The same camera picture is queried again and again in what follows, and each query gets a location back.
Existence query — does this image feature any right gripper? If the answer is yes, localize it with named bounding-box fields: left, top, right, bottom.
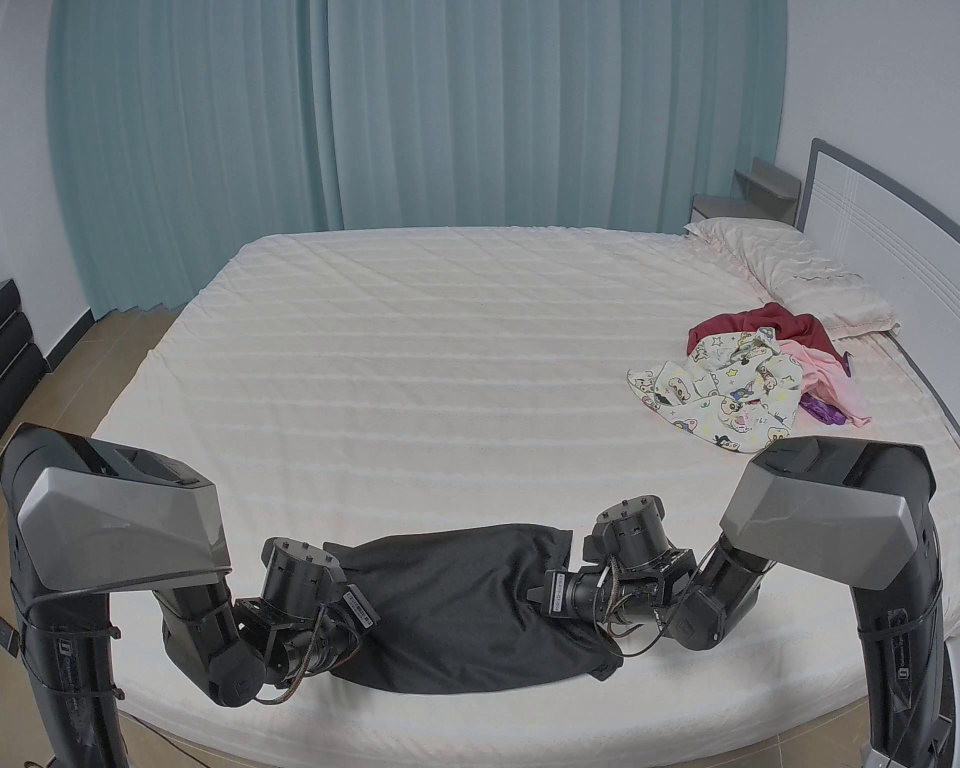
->
left=542, top=568, right=612, bottom=624

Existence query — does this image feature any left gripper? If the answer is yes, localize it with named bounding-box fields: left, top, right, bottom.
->
left=302, top=586, right=384, bottom=666

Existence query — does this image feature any black T-shirt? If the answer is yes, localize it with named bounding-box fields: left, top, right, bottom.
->
left=322, top=523, right=626, bottom=696

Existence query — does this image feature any white printed pyjama top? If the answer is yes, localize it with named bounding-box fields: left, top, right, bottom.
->
left=628, top=327, right=804, bottom=456

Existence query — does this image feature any bed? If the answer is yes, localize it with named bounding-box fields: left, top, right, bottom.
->
left=82, top=137, right=960, bottom=768

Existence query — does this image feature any purple garment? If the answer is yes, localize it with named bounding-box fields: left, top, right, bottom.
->
left=798, top=352, right=856, bottom=429

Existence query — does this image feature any pink garment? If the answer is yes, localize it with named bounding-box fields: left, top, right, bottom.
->
left=780, top=341, right=873, bottom=430

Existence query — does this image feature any dark red garment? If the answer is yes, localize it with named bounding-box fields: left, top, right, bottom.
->
left=687, top=303, right=846, bottom=363

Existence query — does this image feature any cream pillow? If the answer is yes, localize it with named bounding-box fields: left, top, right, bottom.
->
left=684, top=217, right=901, bottom=343

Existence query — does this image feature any black chest of drawers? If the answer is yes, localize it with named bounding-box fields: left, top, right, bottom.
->
left=0, top=279, right=48, bottom=432

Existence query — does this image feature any grey bedside table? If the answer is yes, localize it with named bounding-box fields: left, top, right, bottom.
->
left=691, top=157, right=802, bottom=226

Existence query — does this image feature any blue-green curtain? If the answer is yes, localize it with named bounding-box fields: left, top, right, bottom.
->
left=326, top=0, right=789, bottom=235
left=46, top=0, right=346, bottom=316

